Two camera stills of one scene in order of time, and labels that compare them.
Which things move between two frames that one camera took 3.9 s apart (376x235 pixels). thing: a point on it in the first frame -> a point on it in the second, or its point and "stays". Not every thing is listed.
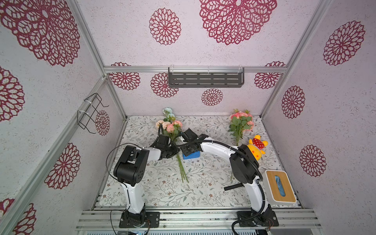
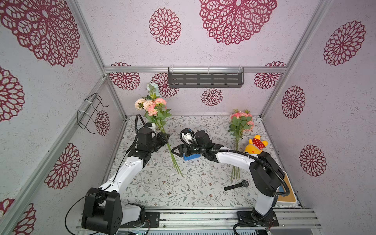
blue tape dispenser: [195, 154] stays
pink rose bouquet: [240, 121] stays
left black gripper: [176, 151] -> [161, 136]
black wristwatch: [233, 186] stays
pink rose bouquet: [171, 126] -> [156, 109]
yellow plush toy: [257, 146] stays
